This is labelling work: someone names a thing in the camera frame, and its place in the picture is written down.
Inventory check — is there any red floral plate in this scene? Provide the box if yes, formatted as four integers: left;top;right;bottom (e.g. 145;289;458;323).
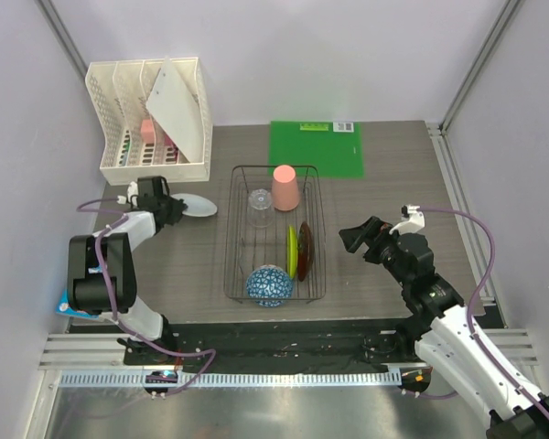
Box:
297;221;314;282

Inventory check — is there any blue printed booklet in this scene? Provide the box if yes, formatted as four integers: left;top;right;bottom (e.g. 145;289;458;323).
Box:
55;289;101;321

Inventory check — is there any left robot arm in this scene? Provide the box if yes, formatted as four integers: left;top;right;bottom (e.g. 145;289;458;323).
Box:
66;176;187;365

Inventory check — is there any green cutting mat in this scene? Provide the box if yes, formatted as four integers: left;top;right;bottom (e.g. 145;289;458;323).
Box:
268;121;364;179

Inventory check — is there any white file organizer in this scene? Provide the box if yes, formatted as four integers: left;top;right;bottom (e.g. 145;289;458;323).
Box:
85;57;213;186

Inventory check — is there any blue patterned bowl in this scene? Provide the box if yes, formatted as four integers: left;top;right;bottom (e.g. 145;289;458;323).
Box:
245;265;294;307

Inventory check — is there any white plate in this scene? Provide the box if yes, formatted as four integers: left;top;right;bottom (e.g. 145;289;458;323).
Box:
172;193;218;218

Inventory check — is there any lime green plate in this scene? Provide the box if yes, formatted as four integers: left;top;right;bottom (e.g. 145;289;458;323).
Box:
286;225;298;279

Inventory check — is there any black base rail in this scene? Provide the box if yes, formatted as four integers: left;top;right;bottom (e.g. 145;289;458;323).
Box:
123;317;440;374

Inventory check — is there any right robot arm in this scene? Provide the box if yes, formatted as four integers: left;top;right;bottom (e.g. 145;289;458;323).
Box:
339;217;549;438

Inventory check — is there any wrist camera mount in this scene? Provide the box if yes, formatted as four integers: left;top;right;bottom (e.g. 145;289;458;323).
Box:
389;205;425;235
116;181;138;208

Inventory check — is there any pink box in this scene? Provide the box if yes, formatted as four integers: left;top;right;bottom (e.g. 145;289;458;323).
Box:
140;119;156;145

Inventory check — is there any black wire dish rack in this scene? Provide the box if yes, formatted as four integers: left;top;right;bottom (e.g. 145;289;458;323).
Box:
223;165;327;304

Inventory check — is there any clear glass cup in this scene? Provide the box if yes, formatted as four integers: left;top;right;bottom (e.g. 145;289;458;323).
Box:
247;188;274;228

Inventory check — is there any white slotted cable duct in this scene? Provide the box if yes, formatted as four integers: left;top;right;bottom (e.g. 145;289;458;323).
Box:
59;369;402;388

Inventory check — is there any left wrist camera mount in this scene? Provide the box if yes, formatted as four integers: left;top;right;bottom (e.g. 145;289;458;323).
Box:
116;181;138;208

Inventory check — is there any white board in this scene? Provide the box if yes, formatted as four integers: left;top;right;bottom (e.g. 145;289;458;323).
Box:
146;58;203;163

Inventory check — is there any pink plastic cup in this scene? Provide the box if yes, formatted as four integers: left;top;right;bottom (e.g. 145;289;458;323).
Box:
271;165;300;211

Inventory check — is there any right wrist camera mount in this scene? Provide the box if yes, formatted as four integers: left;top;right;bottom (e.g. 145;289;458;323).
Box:
389;205;425;235

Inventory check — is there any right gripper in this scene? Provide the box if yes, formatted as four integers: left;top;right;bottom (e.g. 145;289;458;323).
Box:
339;216;411;288

